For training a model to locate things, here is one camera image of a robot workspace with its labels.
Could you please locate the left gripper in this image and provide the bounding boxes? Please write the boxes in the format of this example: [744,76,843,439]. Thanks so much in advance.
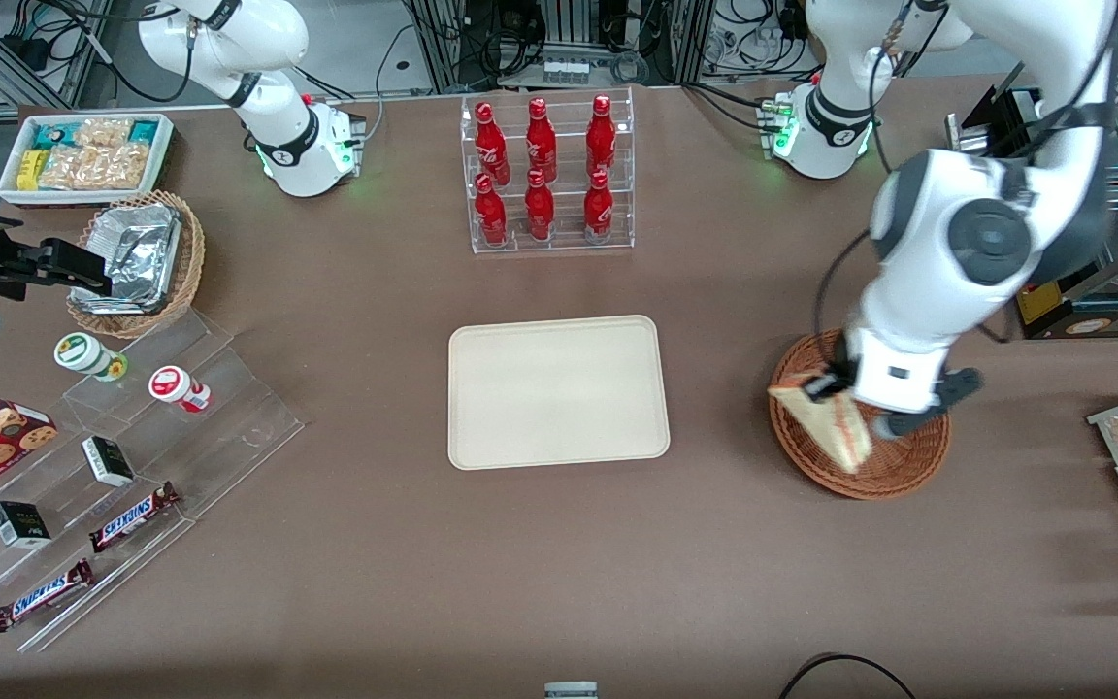
[801,330,984,439]

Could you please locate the triangular sandwich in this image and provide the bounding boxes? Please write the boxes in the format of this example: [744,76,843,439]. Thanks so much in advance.
[769,382,873,475]

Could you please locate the round brown wicker basket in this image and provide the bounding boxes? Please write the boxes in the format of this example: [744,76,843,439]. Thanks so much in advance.
[770,330,952,501]

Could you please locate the oval tan wicker basket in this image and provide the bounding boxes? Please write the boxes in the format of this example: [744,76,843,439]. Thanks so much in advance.
[66,190,207,340]

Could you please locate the cream rectangular tray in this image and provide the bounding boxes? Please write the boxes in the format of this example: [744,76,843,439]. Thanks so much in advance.
[447,315,672,472]

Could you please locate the aluminium foil containers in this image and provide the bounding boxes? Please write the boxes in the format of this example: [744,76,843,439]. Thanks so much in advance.
[69,202,182,315]

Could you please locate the green lid yogurt cup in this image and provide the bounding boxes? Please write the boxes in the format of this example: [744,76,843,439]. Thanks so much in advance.
[54,332,129,383]

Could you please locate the large clear cracker bag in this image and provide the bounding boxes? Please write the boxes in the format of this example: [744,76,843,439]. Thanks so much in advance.
[40,143,151,191]

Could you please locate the white snack bin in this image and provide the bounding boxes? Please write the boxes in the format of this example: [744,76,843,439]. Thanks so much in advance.
[0,112,176,210]

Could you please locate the small clear cracker bag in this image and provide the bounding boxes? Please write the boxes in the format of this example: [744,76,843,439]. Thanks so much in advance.
[74,117,134,148]

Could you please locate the red lid yogurt cup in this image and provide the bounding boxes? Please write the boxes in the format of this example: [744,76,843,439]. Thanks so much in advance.
[148,365,213,415]

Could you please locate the small black box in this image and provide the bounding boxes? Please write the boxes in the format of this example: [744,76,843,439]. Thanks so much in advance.
[82,436,136,488]
[0,501,52,549]

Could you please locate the clear acrylic stepped stand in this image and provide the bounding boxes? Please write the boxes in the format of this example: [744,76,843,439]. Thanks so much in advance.
[0,309,306,653]

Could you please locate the snickers bar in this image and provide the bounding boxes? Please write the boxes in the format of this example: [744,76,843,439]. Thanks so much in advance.
[0,559,94,633]
[88,483,181,554]

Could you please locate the red cola bottle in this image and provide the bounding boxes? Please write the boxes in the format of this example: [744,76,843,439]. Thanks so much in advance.
[525,97,558,183]
[524,168,556,242]
[474,173,509,246]
[585,94,617,181]
[475,102,511,185]
[583,170,614,241]

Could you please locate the clear acrylic bottle rack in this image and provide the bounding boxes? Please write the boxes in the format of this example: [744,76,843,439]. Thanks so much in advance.
[460,85,636,255]

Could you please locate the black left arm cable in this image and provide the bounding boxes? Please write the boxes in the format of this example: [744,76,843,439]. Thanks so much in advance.
[811,0,1118,343]

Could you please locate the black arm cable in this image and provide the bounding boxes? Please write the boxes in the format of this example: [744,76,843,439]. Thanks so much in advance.
[35,0,196,104]
[811,0,1118,343]

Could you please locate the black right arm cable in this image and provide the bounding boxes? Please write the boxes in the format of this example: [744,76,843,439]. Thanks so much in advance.
[35,0,196,104]

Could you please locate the black cable loop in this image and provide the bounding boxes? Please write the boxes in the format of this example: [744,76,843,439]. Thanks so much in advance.
[777,653,919,699]

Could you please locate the aluminium frame rack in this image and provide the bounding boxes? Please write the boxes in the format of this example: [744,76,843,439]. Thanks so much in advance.
[404,0,715,93]

